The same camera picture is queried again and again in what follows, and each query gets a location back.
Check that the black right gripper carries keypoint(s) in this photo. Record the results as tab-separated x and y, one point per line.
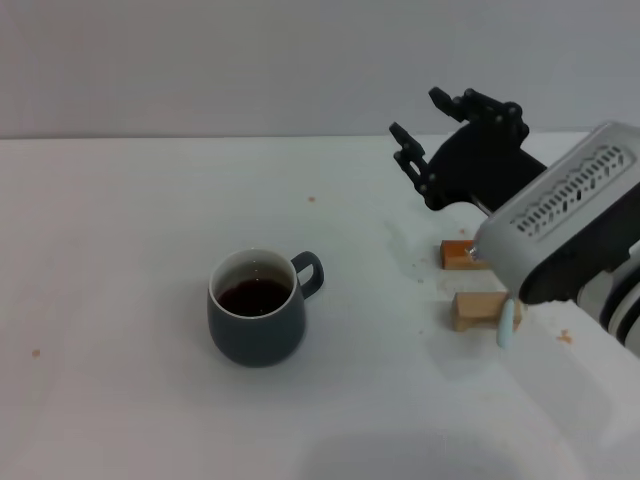
475	165

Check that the dark grey ceramic coffee cup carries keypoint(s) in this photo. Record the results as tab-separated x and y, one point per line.
255	340

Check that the stained orange wooden block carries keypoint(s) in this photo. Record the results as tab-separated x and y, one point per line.
455	255

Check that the light wooden notched block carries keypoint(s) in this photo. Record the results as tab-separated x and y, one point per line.
475	307

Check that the grey vented wrist camera box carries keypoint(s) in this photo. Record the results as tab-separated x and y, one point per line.
550	235

